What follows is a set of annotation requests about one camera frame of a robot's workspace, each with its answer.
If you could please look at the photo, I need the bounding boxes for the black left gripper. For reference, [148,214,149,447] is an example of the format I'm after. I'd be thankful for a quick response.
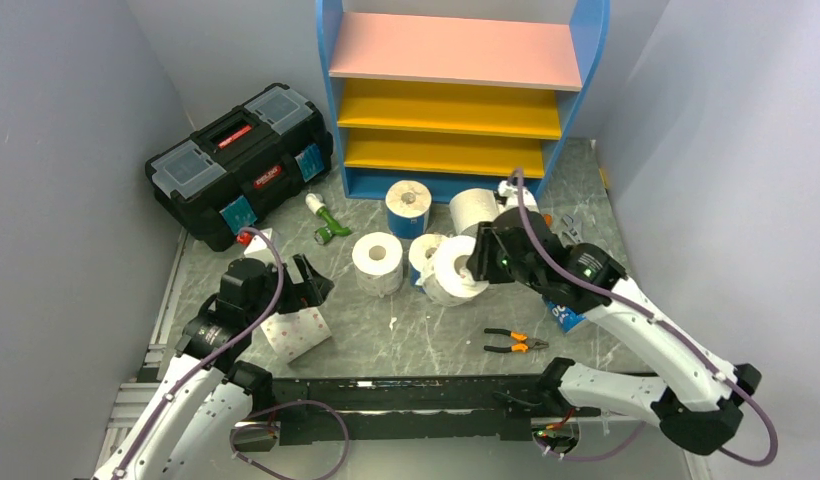
[246,252,333,326]

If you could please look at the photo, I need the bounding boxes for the white dotted roll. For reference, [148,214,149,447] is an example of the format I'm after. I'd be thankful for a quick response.
[352,232,404,298]

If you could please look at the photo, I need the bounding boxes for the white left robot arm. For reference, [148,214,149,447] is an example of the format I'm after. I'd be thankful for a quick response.
[93,255,334,479]

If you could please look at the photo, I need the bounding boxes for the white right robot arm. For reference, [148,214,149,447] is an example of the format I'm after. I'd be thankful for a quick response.
[467,209,762,455]

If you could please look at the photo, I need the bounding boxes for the blue shelf unit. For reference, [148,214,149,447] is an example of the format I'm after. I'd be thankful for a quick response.
[314,1,611,203]

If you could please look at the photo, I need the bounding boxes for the plain white roll, left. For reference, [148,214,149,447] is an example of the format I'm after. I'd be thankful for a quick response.
[449,188,500,237]

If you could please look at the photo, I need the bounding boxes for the plain white roll,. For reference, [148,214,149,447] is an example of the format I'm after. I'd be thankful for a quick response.
[496,180,540,217]
[449,188,500,237]

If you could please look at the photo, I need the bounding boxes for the blue cartoon wrapped roll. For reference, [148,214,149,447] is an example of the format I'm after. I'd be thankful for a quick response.
[408,233,448,287]

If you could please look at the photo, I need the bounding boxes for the green pipe valve fitting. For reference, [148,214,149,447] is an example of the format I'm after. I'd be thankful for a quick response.
[305,193,352,245]

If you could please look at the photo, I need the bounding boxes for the plain white roll, right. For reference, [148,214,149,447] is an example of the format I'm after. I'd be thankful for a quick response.
[496,180,540,217]

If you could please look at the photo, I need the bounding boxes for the blue wrapped roll, rear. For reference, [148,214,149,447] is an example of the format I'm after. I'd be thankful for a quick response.
[385,180,433,239]

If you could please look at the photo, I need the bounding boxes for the black toolbox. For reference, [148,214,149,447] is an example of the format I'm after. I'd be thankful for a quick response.
[145,83,334,252]

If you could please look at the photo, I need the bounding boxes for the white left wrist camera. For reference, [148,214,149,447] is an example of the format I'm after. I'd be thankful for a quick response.
[236,228,278,265]

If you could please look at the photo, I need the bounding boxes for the orange handled pliers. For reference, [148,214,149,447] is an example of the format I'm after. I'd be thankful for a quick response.
[483,328,549,354]

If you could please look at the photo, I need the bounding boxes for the red handled adjustable wrench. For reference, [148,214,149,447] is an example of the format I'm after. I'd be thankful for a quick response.
[562,214,584,245]

